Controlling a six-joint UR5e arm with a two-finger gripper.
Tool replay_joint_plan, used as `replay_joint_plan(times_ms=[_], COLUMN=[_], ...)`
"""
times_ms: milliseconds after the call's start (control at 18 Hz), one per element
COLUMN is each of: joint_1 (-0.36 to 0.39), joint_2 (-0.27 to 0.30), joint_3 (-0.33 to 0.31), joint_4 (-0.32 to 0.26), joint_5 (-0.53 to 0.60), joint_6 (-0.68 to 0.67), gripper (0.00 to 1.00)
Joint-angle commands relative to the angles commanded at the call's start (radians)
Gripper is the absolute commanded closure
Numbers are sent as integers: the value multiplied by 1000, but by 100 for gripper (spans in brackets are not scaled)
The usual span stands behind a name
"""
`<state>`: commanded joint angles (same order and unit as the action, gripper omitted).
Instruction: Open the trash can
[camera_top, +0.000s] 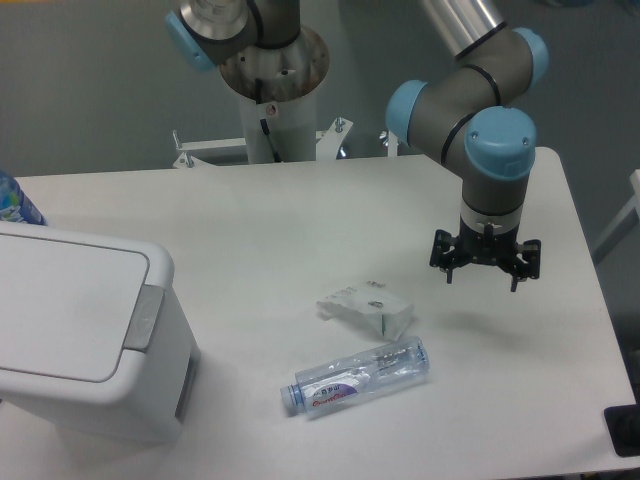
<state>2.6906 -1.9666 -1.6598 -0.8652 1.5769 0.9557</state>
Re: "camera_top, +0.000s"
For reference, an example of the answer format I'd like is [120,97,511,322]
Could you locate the crumpled clear plastic wrapper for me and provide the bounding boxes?
[316,280,415,341]

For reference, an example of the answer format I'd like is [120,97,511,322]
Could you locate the black object at table edge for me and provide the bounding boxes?
[604,404,639,458]

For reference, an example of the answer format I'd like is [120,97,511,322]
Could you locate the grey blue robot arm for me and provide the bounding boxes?
[165,1,549,283]

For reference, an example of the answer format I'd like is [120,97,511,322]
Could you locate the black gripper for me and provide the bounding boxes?
[430,220,541,292]

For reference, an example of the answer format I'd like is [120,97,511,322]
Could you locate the white push-lid trash can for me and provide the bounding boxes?
[1,223,200,442]

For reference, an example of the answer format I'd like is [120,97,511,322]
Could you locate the white frame at right edge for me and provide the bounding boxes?
[591,169,639,265]

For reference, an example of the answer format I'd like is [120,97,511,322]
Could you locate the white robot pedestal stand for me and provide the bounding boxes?
[172,26,354,168]

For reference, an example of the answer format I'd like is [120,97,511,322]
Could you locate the blue labelled bottle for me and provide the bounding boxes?
[1,171,48,226]

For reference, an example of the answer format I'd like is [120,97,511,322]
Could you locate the clear plastic water bottle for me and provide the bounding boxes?
[280,336,430,417]

